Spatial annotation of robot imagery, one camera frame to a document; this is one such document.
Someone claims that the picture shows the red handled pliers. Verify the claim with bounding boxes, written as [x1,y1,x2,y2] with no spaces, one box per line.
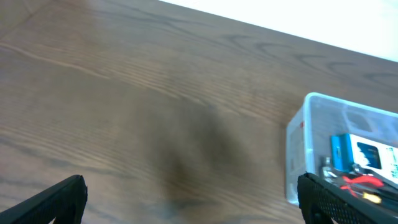
[340,175,384,197]

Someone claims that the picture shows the clear plastic container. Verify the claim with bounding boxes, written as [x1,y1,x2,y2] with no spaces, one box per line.
[285,92,397,205]

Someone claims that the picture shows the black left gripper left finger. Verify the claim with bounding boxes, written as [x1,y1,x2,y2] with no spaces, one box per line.
[1,175,88,224]

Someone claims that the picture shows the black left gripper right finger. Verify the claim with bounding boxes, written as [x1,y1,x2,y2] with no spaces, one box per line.
[297,173,397,224]

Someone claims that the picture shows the small hammer black handle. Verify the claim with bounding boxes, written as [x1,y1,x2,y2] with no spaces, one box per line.
[322,157,338,183]

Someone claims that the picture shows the blue white screwdriver box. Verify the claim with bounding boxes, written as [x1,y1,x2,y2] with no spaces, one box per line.
[330,134,397,175]

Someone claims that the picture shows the black yellow screwdriver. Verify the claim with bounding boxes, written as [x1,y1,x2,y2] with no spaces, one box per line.
[362,192,397,210]

